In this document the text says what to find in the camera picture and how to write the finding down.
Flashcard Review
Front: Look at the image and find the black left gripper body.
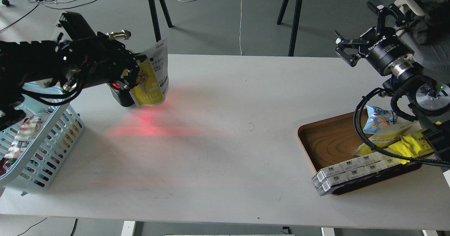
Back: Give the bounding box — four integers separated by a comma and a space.
54, 12, 136, 88

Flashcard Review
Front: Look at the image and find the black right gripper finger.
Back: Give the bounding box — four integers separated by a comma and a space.
367, 2, 408, 36
334, 30, 368, 67

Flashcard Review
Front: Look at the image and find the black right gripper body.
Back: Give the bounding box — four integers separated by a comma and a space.
358, 27, 414, 76

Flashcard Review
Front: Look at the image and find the yellow nut snack pouch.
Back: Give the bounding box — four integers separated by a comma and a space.
130, 39, 169, 108

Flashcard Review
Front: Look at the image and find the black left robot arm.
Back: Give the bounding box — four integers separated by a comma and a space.
1, 12, 140, 130

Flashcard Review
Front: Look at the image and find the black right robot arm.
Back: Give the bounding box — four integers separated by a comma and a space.
335, 2, 449, 167

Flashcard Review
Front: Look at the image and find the blue snack bag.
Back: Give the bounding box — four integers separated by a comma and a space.
362, 105, 398, 134

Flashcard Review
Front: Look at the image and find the red white snack bag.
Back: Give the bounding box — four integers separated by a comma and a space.
1, 113, 50, 175

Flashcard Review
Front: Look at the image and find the light blue plastic basket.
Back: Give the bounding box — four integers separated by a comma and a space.
1, 95, 85, 195

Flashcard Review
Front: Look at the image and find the yellow cartoon snack bag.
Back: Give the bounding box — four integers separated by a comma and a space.
386, 129, 434, 158

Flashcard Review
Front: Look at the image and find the long white snack box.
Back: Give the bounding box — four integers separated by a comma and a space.
311, 152, 404, 196

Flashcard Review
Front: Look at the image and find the black barcode scanner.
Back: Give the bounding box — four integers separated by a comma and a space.
108, 83, 135, 107

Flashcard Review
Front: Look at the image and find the grey office chair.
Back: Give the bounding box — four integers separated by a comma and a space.
394, 0, 429, 17

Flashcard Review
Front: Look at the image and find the dark jacket on chair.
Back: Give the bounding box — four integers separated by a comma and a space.
405, 0, 450, 46

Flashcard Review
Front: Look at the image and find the yellow white flat pouch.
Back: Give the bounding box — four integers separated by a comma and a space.
353, 121, 418, 156

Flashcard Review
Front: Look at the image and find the brown wooden tray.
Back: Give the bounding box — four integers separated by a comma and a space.
297, 113, 422, 196

